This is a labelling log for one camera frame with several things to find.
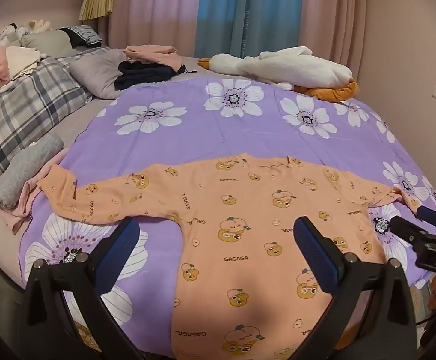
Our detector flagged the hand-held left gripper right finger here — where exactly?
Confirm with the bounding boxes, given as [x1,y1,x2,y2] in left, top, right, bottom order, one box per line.
[291,216,418,360]

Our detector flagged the pink curtain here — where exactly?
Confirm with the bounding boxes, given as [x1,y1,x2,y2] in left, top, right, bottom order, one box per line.
[298,0,376,83]
[107,0,203,57]

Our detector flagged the purple floral blanket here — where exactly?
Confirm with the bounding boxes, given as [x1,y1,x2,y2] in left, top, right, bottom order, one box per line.
[17,77,436,360]

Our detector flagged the olive pillow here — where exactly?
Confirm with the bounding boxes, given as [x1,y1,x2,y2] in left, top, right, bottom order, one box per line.
[20,30,74,58]

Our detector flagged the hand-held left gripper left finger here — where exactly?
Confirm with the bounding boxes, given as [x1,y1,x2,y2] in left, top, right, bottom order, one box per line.
[17,217,155,360]

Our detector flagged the striped folded cloth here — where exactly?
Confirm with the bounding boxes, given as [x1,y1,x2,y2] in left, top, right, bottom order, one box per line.
[58,25,102,48]

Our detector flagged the light pink cloth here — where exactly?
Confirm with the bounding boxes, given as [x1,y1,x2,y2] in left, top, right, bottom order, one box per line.
[0,150,69,235]

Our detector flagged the orange printed baby onesie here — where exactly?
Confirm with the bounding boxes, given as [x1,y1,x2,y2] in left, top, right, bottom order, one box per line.
[38,153,423,360]

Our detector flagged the grey pillow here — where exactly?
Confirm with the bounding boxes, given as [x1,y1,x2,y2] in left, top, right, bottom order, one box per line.
[69,48,130,99]

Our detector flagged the folded pink clothes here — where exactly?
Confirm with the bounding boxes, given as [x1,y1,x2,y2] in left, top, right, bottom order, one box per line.
[123,45,184,72]

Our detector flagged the blue curtain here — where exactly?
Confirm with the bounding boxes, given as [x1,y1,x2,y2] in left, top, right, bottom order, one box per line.
[193,0,310,62]

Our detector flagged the grey plaid quilt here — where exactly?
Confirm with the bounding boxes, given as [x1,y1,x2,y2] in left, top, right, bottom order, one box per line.
[0,55,93,196]

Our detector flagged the beige plush toy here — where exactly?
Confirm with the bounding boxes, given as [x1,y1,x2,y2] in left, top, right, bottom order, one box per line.
[27,19,54,34]

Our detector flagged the cream cloth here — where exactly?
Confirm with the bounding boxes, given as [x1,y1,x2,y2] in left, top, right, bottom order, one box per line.
[5,46,42,80]

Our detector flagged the spotted plush toy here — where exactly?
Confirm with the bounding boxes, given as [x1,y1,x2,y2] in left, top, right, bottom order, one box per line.
[0,24,22,48]

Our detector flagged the white goose plush toy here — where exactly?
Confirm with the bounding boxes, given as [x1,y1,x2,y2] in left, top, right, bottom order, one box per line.
[198,46,360,103]

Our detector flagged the grey rolled cloth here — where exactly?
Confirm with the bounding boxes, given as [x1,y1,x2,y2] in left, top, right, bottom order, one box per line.
[0,134,66,209]

